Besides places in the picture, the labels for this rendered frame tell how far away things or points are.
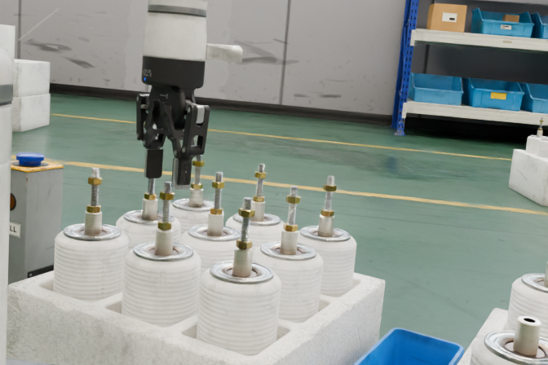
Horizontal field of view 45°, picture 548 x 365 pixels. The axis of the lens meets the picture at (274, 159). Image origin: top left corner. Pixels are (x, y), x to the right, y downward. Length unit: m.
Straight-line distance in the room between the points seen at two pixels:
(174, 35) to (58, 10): 5.59
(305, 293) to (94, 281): 0.27
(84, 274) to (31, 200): 0.18
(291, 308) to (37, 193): 0.42
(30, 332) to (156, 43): 0.41
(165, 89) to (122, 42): 5.33
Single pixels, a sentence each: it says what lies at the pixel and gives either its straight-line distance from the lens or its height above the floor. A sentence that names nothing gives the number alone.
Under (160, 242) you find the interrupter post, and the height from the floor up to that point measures 0.27.
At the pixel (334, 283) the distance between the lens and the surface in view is 0.98.
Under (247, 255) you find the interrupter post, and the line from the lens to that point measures 0.78.
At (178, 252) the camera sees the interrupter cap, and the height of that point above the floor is 0.25.
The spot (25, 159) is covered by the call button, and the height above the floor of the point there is 0.33.
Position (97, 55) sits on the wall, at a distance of 6.22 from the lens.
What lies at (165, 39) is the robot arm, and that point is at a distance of 0.79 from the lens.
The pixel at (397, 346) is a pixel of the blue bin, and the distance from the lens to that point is 1.06.
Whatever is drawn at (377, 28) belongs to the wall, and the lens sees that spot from 5.83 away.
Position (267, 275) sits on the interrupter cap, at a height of 0.25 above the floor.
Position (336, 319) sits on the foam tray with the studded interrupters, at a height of 0.18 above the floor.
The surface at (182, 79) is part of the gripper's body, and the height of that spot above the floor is 0.47.
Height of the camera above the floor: 0.51
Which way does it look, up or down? 9 degrees down
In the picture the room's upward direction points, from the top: 5 degrees clockwise
